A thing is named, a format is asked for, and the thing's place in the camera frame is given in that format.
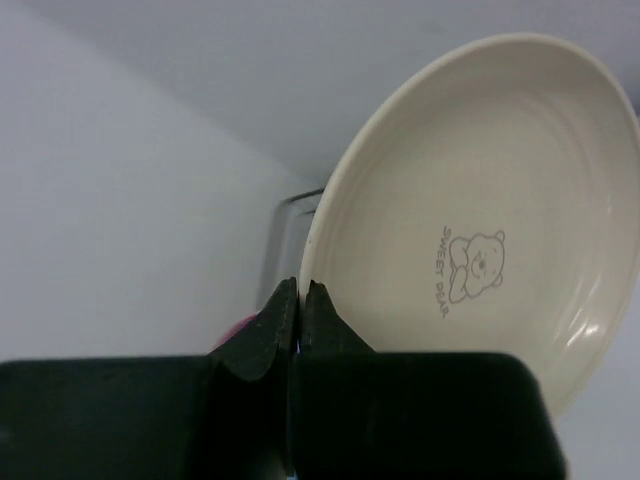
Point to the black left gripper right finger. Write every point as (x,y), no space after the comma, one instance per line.
(360,414)

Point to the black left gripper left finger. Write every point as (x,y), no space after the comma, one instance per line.
(221,415)

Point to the pink plate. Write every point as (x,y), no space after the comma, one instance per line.
(234,330)

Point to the cream plate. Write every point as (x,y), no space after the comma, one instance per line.
(490,204)

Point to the metal wire dish rack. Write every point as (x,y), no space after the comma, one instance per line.
(289,227)

